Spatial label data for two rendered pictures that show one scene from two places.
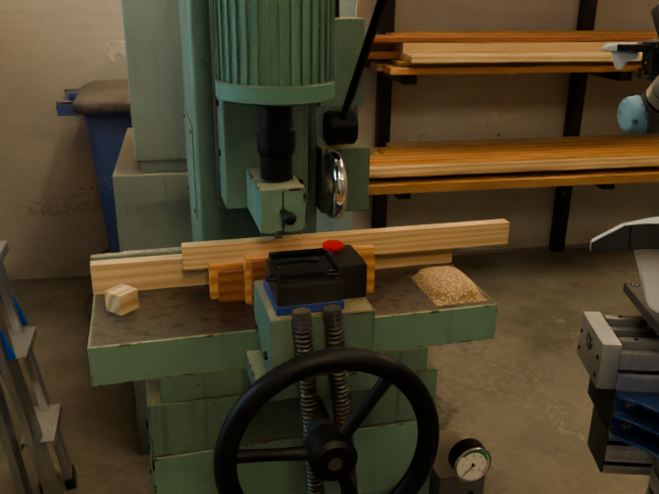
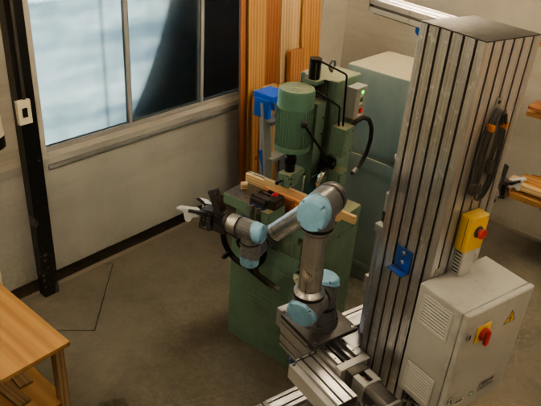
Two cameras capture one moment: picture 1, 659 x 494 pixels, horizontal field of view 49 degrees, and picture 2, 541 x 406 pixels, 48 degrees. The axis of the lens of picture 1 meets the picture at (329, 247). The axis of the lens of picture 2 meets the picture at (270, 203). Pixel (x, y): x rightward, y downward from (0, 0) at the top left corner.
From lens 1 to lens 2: 2.36 m
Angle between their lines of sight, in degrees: 46
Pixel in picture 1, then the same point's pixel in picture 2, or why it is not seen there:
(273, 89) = (278, 147)
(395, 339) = not seen: hidden behind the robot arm
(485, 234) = (346, 217)
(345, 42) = (338, 135)
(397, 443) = (288, 263)
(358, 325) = (264, 216)
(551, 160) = not seen: outside the picture
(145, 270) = (257, 180)
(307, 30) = (289, 134)
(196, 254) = (266, 182)
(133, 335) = (234, 194)
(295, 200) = (286, 179)
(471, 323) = not seen: hidden behind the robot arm
